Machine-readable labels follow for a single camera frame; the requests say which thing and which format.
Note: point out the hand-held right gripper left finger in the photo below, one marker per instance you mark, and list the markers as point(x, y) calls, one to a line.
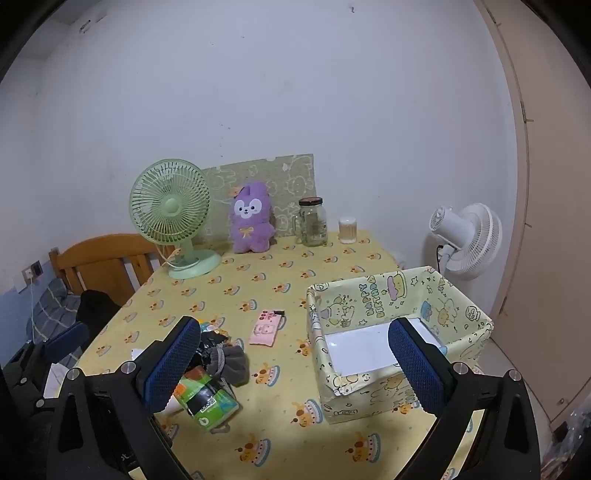
point(171, 364)

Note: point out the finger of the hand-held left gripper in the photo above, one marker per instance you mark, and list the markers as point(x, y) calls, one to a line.
point(67, 342)

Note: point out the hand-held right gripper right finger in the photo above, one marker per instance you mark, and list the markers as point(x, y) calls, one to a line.
point(415, 369)

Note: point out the green tissue pack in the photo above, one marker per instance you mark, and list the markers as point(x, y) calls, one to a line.
point(207, 401)

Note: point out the grey plaid bedding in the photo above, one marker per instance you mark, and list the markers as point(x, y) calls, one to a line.
point(53, 309)

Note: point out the white cloth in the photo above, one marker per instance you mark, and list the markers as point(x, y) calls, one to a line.
point(57, 378)

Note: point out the black cloth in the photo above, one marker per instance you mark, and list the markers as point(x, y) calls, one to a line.
point(101, 309)

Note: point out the white paper sheet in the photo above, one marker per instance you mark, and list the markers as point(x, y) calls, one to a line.
point(364, 346)

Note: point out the pink packet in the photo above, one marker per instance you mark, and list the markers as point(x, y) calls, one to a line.
point(265, 330)

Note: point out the yellow cartoon tablecloth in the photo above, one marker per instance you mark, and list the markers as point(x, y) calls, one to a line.
point(277, 277)

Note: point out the white standing fan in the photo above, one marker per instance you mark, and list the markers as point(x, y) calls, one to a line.
point(471, 240)

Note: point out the cotton swab container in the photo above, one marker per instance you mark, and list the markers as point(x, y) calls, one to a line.
point(347, 230)

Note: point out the green desk fan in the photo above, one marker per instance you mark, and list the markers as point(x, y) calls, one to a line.
point(171, 207)

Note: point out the purple plush toy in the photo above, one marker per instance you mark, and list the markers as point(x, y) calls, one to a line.
point(250, 221)

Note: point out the clear plastic bag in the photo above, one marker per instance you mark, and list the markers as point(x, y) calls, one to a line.
point(572, 434)

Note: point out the glass jar with dark lid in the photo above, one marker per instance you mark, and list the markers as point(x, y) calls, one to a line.
point(313, 224)

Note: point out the beige wardrobe door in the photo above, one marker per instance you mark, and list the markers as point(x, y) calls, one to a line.
point(554, 207)

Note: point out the beige printed board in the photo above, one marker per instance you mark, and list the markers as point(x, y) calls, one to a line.
point(286, 184)

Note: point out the wall socket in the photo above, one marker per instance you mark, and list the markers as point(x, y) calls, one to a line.
point(33, 271)

